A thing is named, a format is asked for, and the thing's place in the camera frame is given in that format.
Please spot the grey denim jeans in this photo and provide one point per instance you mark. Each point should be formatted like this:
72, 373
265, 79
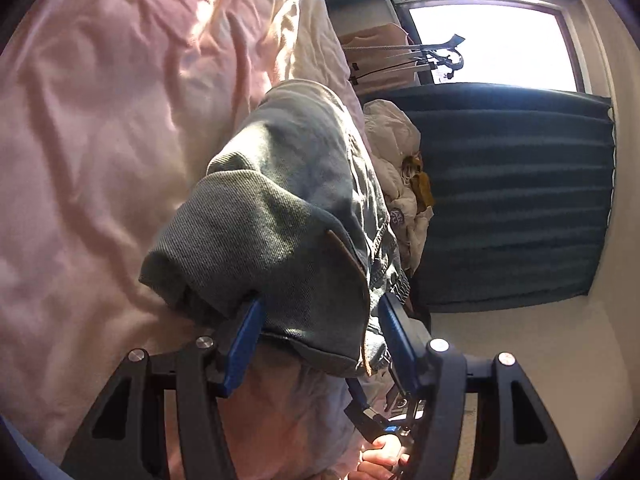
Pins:
290, 212

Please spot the pink cream bed duvet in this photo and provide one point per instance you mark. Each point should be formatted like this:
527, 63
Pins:
110, 113

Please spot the cream puffer jacket pile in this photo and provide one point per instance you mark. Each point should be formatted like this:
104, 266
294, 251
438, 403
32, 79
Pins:
392, 137

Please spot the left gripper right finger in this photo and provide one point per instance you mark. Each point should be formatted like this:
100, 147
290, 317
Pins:
514, 436

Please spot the person right hand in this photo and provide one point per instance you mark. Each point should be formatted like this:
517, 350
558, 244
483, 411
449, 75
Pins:
382, 460

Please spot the teal right curtain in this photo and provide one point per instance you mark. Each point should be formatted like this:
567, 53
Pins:
523, 182

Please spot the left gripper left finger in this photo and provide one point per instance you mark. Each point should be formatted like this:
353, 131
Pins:
124, 435

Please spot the garment steamer stand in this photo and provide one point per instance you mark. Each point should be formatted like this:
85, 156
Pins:
369, 61

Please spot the mustard yellow garment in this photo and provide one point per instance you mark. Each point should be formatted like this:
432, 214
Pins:
417, 179

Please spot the window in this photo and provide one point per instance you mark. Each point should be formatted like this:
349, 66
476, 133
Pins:
505, 42

